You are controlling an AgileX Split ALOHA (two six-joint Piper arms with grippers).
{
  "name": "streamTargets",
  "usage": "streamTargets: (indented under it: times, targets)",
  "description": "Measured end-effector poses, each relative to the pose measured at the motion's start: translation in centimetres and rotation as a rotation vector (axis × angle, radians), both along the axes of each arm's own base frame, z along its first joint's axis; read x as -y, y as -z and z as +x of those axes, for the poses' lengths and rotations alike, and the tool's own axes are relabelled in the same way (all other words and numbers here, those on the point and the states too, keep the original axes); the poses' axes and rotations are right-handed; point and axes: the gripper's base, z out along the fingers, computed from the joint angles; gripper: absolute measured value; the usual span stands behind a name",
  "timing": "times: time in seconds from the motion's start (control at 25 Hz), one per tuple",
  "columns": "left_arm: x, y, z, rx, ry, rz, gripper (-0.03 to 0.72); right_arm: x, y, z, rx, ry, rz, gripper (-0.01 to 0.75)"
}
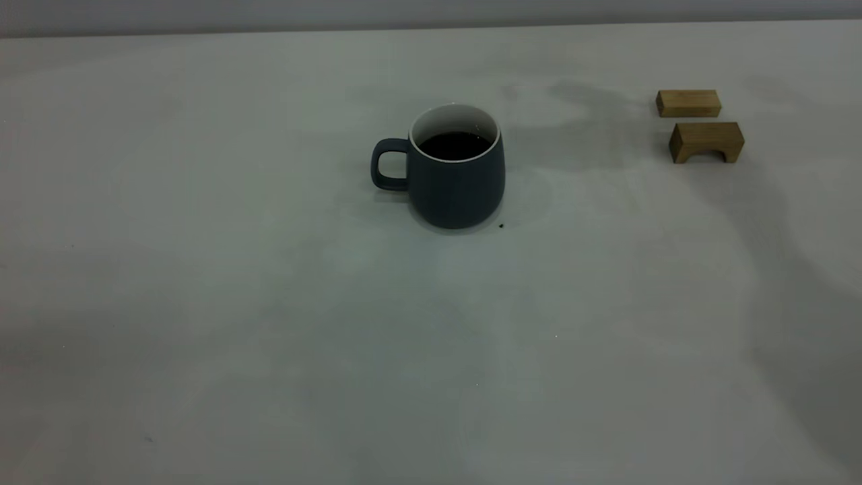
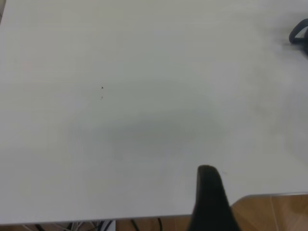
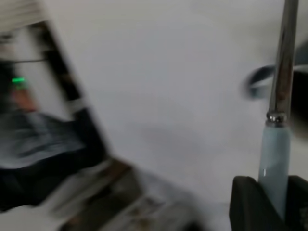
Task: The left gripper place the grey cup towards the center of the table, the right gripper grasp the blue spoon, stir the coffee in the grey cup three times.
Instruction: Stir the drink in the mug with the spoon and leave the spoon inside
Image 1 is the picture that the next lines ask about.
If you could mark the dark grey ceramic mug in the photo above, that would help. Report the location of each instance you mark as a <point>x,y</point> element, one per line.
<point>458,192</point>

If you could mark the flat wooden block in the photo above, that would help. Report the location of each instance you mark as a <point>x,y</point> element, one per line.
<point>687,104</point>

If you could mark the arched wooden block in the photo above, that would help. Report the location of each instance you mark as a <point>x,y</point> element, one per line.
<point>704,137</point>

